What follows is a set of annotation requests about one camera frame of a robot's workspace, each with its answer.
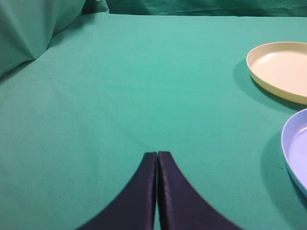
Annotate yellow plate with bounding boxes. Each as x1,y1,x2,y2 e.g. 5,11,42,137
246,42,307,105

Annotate green backdrop cloth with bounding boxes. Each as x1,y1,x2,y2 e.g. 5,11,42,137
0,0,307,80

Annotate blue plate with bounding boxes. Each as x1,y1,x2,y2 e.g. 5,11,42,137
281,109,307,196

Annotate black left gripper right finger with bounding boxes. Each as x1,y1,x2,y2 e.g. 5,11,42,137
157,151,240,230

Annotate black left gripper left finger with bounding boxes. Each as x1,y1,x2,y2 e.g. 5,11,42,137
79,152,157,230

